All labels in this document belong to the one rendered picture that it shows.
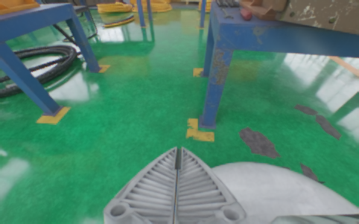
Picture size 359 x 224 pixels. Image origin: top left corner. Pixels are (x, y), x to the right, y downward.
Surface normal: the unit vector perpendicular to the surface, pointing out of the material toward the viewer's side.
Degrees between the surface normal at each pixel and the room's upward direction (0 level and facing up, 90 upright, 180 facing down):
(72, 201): 0
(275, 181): 0
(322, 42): 90
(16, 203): 0
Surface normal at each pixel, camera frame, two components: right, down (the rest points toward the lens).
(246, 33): -0.13, 0.71
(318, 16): -0.72, 0.50
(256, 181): -0.01, -0.70
